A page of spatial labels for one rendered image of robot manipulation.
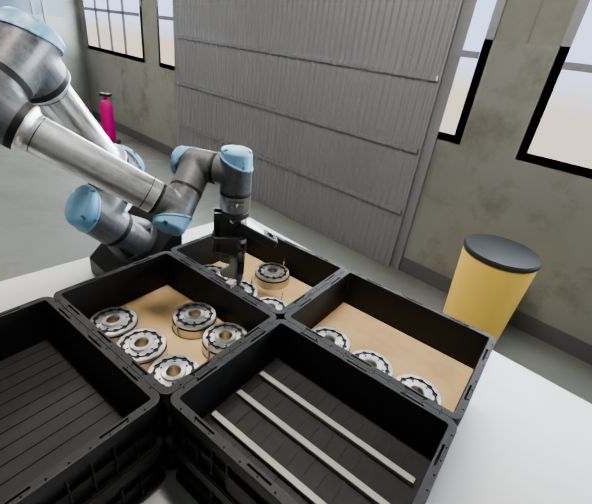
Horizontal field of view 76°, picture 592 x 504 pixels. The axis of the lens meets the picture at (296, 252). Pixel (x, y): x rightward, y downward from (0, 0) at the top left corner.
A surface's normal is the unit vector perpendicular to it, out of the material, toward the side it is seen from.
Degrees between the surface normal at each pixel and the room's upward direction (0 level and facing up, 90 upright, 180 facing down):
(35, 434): 0
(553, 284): 90
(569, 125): 90
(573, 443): 0
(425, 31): 90
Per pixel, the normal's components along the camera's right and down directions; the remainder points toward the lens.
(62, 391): 0.11, -0.87
